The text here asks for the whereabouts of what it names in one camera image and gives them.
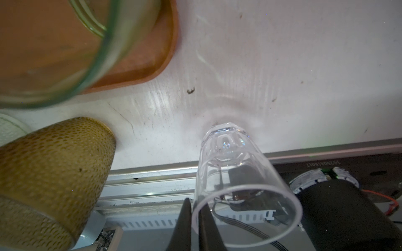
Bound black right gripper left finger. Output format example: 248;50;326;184
166;198;192;251

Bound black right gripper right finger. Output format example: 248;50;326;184
198;204;227;251

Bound small clear glass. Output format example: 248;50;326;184
192;123;303;251

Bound pale green glass front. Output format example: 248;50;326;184
0;114;32;146

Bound bright green faceted glass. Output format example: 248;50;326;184
1;1;162;108

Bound orange brown plastic tray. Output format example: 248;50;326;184
0;0;180;95

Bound olive glass front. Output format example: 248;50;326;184
1;117;116;251

